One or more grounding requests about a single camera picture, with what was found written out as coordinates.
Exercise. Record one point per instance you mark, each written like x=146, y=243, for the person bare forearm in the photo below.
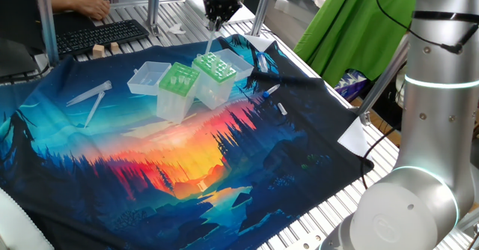
x=63, y=3

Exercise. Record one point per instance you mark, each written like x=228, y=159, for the printed sunset landscape cloth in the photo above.
x=187, y=167

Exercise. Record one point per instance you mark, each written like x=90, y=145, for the person dark clothed torso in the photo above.
x=18, y=18

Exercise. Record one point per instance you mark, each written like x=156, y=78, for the black computer keyboard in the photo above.
x=101, y=34

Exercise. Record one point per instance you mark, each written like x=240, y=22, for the person bare hand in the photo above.
x=93, y=8

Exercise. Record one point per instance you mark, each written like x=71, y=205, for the clear box green tip rack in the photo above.
x=211, y=94
x=176, y=108

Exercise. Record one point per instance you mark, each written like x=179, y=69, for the bright green fabric sheet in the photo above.
x=344, y=33

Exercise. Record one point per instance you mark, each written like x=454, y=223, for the white stand with base plate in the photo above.
x=194, y=8

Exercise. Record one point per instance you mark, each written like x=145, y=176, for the slim blue-capped conical tube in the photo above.
x=271, y=90

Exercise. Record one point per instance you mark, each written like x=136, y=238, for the blue patterned box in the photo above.
x=350, y=85

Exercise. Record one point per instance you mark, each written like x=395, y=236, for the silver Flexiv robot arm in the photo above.
x=411, y=212

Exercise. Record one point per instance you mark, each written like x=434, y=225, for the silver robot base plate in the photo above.
x=308, y=242

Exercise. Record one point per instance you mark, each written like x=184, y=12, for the aluminium frame beam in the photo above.
x=469, y=224

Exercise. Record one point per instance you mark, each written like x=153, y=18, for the slanted aluminium frame post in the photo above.
x=381, y=81

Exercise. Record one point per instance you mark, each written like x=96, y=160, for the crumpled white paper scrap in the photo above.
x=176, y=28

